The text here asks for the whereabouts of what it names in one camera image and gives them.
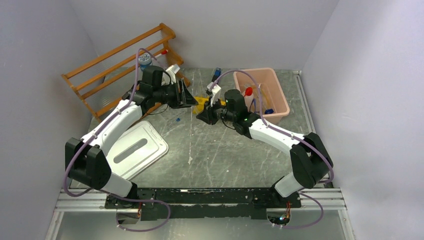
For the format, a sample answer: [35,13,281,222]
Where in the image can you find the orange wooden shelf rack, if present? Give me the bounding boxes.
[61,23,184,122]

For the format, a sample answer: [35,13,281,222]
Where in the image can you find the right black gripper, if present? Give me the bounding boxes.
[196,96,236,125]

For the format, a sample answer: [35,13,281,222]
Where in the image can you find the black base frame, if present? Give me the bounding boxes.
[104,187,302,221]

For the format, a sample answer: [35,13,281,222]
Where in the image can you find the blue lidded jar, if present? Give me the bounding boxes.
[137,53,153,71]

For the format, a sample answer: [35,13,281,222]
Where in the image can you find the graduated cylinder blue base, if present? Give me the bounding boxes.
[263,108,275,115]

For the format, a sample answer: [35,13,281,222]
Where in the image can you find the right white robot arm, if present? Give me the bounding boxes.
[196,89,334,207]

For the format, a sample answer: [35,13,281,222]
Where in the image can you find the pink plastic bin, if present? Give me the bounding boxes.
[233,67,290,125]

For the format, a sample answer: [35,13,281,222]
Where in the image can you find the red capped thermometer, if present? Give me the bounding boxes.
[154,49,169,61]

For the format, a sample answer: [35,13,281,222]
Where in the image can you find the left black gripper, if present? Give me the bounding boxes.
[153,78,198,110]

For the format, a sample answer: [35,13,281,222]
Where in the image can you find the yellow test tube rack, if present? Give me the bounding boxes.
[192,96,226,114]

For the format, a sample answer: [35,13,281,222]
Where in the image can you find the metal tray lid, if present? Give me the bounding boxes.
[106,121,169,180]

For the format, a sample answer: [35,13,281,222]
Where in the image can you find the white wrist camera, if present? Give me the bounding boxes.
[165,64,181,84]
[206,82,222,107]

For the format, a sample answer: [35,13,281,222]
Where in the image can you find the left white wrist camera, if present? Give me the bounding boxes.
[165,64,181,84]

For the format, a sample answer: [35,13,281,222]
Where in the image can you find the red capped wash bottle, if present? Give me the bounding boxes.
[243,87,255,107]

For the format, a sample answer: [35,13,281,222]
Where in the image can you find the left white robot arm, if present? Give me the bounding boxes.
[63,64,198,208]

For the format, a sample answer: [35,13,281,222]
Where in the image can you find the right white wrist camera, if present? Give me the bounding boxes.
[206,82,222,107]

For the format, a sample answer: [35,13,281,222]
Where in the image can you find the blue safety goggles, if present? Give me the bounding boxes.
[248,98,258,114]

